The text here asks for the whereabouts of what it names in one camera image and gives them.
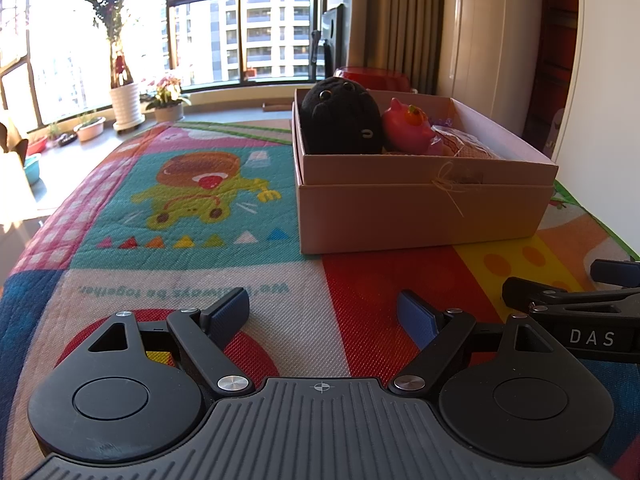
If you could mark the potted tree in white pot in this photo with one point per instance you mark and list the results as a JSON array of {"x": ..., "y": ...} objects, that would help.
[{"x": 122, "y": 60}]

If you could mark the potted flowers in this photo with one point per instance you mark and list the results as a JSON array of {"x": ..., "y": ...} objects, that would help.
[{"x": 167, "y": 97}]

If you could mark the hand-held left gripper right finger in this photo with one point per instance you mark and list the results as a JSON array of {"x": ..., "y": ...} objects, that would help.
[{"x": 415, "y": 317}]

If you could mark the bread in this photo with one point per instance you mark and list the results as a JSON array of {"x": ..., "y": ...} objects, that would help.
[{"x": 467, "y": 145}]

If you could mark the white standing air conditioner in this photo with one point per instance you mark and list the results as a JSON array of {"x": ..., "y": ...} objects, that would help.
[{"x": 505, "y": 35}]

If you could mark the pink pig toy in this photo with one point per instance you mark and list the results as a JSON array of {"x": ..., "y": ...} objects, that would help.
[{"x": 407, "y": 127}]

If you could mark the black monitor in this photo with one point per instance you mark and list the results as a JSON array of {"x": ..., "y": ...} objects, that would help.
[{"x": 332, "y": 40}]

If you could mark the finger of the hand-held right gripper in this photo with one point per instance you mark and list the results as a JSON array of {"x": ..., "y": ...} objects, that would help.
[
  {"x": 617, "y": 272},
  {"x": 525, "y": 292}
]

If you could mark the black plush toy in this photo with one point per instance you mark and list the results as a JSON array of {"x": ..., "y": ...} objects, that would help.
[{"x": 340, "y": 115}]

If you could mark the beige striped curtain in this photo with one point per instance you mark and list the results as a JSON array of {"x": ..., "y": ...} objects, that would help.
[{"x": 400, "y": 15}]

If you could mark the red bowl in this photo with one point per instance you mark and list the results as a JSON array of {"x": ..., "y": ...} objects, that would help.
[{"x": 372, "y": 77}]

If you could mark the red planter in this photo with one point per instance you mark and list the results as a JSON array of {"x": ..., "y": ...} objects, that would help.
[{"x": 37, "y": 146}]

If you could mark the dark wooden door frame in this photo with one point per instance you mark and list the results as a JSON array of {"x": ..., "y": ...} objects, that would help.
[{"x": 552, "y": 35}]

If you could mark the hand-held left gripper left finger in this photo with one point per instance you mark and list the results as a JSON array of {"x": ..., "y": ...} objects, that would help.
[{"x": 231, "y": 310}]

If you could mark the colourful printed play mat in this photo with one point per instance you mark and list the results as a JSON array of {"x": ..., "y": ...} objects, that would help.
[{"x": 175, "y": 220}]

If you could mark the white planter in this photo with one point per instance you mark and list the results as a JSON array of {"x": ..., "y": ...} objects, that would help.
[{"x": 90, "y": 130}]

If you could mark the beige cardboard box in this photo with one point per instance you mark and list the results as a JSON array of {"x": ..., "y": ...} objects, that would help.
[{"x": 400, "y": 210}]

